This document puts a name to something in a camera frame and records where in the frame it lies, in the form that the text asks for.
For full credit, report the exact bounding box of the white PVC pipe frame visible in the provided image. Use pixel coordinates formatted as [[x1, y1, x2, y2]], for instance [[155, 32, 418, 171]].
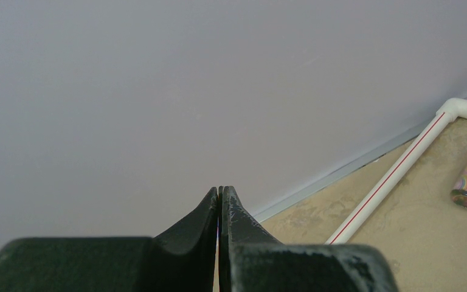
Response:
[[325, 98, 467, 245]]

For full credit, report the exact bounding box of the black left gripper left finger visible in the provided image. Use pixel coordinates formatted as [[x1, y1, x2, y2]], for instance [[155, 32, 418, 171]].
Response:
[[0, 188, 218, 291]]

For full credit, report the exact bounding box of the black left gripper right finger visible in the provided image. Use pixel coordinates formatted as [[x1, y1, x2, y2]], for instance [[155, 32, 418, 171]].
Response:
[[218, 186, 399, 291]]

